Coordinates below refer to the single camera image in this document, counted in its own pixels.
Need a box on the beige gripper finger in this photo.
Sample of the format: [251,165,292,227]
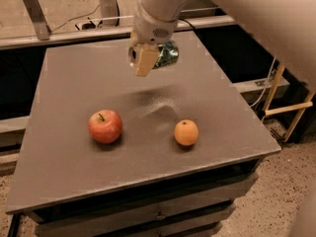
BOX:
[135,43,160,77]

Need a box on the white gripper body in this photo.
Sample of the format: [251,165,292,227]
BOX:
[128,0,177,67]

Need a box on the green soda can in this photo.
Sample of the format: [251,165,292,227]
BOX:
[154,39,179,69]

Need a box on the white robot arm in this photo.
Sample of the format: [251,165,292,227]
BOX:
[128,0,316,93]

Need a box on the white floor pillar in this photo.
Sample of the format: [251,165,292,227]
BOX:
[99,0,119,27]

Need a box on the white power strip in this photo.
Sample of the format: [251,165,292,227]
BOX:
[75,21,97,31]

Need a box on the red apple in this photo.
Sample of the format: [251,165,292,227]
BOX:
[88,110,122,144]

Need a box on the orange fruit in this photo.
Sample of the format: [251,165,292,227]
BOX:
[174,119,198,146]

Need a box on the grey drawer cabinet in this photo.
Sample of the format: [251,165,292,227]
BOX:
[6,32,278,237]

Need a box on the metal railing beam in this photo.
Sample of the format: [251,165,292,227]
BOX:
[0,15,236,50]

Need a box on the black cable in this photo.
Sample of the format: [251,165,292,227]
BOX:
[178,18,201,38]

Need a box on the left metal bracket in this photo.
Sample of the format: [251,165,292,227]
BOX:
[23,0,51,40]

